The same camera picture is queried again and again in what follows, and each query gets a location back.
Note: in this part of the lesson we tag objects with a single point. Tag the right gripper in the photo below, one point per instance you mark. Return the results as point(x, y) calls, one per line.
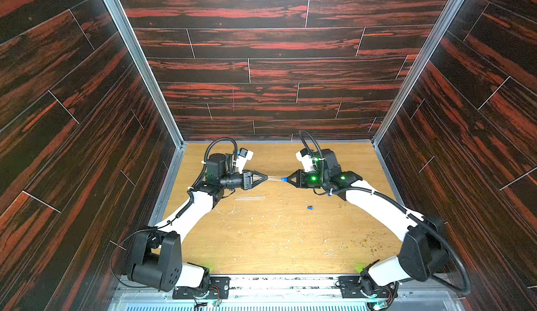
point(306, 178)

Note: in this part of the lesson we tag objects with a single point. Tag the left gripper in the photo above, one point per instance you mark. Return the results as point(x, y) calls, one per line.
point(246, 182)

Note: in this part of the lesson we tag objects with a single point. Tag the clear test tube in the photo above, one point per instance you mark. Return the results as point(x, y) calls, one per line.
point(273, 179)
point(250, 198)

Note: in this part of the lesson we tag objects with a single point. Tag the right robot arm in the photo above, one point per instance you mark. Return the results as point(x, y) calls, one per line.
point(425, 253)

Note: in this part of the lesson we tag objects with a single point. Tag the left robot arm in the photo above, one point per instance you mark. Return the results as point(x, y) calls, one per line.
point(155, 259)

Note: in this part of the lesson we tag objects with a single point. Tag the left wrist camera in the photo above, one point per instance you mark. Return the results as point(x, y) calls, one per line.
point(243, 157)

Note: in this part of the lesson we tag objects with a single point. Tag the aluminium front rail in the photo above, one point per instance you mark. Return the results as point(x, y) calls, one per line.
point(290, 292)

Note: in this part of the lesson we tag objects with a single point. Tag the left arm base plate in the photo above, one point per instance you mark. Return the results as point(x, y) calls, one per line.
point(211, 288)

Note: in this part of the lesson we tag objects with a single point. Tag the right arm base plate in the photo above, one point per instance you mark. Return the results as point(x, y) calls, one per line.
point(355, 286)

